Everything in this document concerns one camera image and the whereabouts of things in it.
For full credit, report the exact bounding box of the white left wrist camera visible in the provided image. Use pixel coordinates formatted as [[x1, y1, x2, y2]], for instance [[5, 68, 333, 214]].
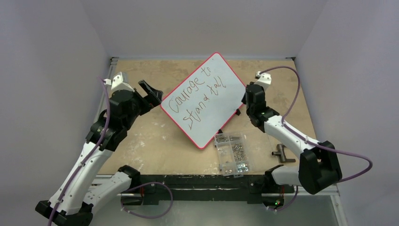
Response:
[[103, 72, 134, 94]]

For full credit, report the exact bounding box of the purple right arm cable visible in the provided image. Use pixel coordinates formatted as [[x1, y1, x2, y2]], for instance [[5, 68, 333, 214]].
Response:
[[260, 65, 374, 184]]

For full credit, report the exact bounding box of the black metal bracket tool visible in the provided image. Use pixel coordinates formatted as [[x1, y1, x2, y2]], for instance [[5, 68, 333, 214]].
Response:
[[271, 144, 296, 163]]

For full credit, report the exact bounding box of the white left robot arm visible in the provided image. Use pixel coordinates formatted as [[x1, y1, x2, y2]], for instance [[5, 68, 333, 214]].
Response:
[[35, 79, 163, 226]]

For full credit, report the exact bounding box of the aluminium table frame rail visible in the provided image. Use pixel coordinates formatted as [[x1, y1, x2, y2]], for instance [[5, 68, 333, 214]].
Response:
[[56, 57, 119, 226]]

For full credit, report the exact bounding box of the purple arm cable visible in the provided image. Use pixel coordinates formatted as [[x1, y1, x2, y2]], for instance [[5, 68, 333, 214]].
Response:
[[260, 65, 374, 184], [47, 77, 112, 226]]

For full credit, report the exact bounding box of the clear screw organizer box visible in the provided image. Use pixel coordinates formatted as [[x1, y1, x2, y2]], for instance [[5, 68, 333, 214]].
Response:
[[214, 132, 252, 178]]

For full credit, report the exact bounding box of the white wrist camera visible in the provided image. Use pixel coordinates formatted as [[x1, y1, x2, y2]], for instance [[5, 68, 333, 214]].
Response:
[[254, 71, 271, 91], [103, 72, 134, 94]]

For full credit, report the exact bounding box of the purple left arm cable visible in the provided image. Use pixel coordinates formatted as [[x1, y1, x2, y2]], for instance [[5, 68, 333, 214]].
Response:
[[47, 77, 112, 226]]

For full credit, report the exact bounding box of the pink framed whiteboard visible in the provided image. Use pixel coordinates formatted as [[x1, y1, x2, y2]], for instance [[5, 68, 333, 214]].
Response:
[[161, 52, 245, 149]]

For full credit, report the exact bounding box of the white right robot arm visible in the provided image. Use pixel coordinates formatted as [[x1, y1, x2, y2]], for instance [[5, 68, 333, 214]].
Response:
[[242, 83, 342, 194]]

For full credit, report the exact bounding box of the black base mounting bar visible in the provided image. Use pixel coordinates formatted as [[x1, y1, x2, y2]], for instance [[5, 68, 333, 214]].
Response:
[[119, 166, 295, 207]]

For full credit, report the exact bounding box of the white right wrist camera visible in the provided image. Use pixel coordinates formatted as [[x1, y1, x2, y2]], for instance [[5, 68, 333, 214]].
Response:
[[254, 71, 271, 91]]

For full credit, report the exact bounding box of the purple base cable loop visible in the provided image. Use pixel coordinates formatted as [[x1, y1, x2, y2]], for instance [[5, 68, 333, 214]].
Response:
[[120, 182, 174, 219]]

